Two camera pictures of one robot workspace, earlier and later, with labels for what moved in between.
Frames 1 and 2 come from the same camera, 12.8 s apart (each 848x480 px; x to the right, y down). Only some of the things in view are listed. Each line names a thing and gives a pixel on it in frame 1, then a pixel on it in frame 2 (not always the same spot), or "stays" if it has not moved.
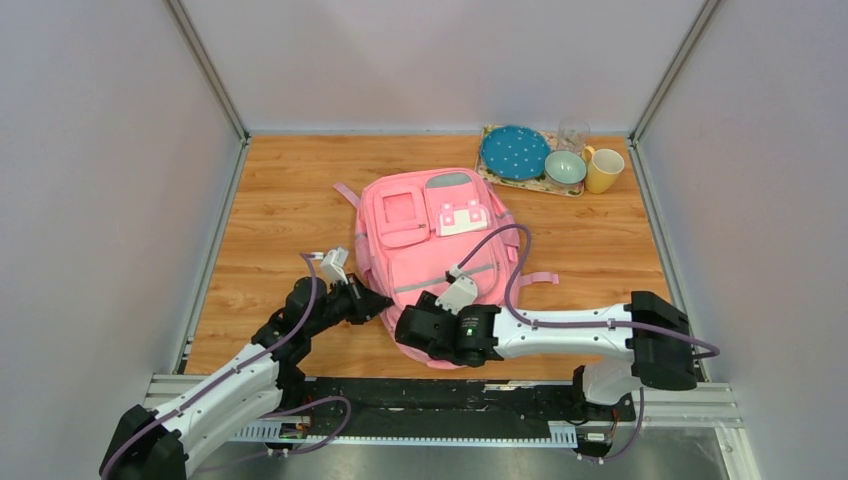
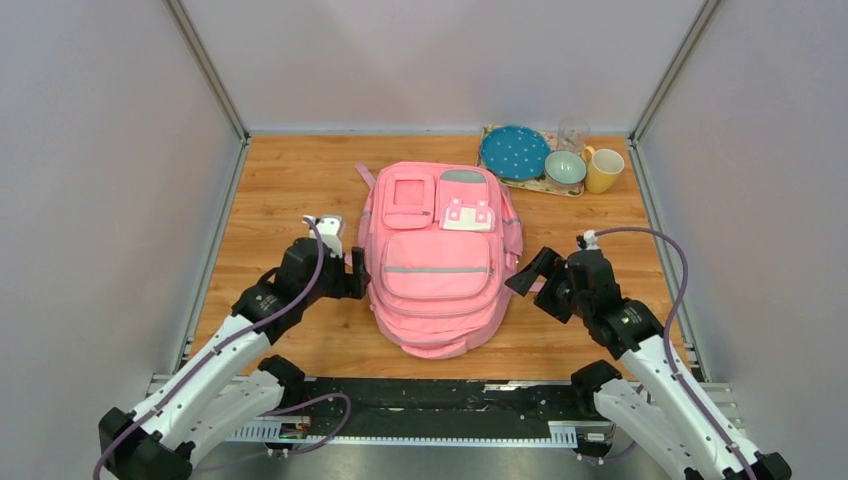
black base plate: (456, 404) stays
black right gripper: (427, 304) to (550, 266)
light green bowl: (565, 168) stays
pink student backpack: (415, 226) stays
